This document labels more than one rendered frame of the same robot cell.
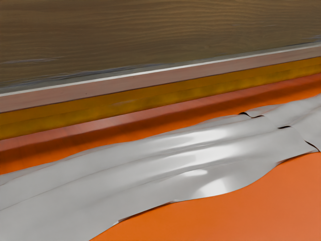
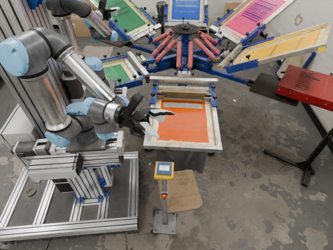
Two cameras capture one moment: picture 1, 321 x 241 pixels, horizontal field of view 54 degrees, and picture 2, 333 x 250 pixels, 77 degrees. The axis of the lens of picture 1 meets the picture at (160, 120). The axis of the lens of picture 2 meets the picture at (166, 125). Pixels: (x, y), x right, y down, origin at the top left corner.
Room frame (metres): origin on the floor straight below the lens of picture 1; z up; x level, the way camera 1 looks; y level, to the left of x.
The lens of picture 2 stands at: (-1.19, -0.71, 2.20)
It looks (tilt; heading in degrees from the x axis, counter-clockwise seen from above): 45 degrees down; 31
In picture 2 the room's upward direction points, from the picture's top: straight up
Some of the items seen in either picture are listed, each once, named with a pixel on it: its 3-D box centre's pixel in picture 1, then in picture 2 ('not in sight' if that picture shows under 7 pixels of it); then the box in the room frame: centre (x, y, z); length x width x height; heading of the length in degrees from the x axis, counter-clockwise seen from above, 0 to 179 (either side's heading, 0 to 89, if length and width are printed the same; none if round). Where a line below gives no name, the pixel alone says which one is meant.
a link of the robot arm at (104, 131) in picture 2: not in sight; (105, 123); (-0.77, -0.15, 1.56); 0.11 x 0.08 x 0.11; 10
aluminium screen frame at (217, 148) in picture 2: not in sight; (183, 113); (0.06, -0.13, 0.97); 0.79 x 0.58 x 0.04; 27
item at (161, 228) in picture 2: not in sight; (164, 200); (-0.50, -0.28, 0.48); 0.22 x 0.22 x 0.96; 27
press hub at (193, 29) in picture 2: not in sight; (183, 77); (1.00, 0.34, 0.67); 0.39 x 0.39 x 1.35
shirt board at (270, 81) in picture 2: not in sight; (235, 77); (0.97, -0.33, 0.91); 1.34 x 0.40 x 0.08; 87
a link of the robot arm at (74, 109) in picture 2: not in sight; (80, 115); (-0.70, 0.13, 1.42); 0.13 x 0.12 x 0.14; 10
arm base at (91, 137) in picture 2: not in sight; (86, 129); (-0.70, 0.13, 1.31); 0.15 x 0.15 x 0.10
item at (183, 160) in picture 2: not in sight; (181, 156); (-0.20, -0.26, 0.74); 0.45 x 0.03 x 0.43; 117
